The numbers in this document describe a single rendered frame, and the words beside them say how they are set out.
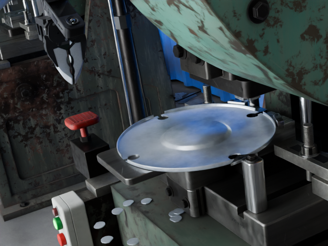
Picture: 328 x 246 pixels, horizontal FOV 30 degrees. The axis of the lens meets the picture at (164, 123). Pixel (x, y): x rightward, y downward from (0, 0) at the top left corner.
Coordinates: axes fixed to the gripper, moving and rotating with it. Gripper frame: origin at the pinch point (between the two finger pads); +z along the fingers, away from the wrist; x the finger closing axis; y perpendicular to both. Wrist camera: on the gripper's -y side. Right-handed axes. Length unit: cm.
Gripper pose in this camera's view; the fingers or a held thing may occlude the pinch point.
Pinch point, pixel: (73, 78)
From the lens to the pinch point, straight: 134.7
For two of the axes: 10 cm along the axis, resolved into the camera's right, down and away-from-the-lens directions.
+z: 1.5, 9.2, 3.7
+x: -8.7, 3.0, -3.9
